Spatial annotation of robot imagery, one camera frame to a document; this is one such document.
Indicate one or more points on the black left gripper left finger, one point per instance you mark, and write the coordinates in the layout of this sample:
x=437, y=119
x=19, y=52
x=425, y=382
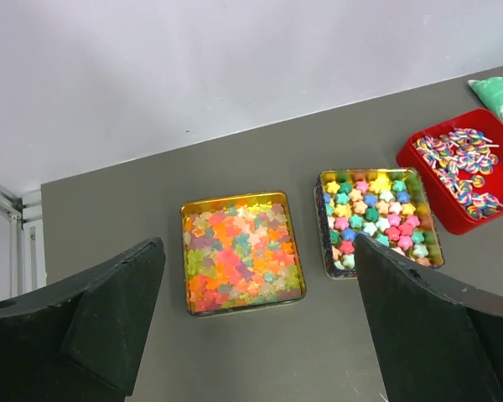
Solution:
x=82, y=338

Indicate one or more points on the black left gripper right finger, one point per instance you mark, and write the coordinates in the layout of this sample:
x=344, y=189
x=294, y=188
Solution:
x=436, y=338

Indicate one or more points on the speckled tin pastel star candies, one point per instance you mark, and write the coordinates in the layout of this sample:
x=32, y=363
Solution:
x=387, y=205

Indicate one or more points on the gold tin translucent star candies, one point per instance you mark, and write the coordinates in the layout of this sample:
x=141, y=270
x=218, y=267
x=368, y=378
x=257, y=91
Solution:
x=240, y=254

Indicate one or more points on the red box of lollipops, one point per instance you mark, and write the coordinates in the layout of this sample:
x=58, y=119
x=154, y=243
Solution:
x=461, y=164

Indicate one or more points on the green white cloth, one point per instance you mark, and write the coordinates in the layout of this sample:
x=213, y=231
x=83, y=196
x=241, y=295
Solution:
x=490, y=92

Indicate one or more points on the aluminium frame post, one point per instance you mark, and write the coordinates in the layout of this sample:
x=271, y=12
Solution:
x=27, y=270

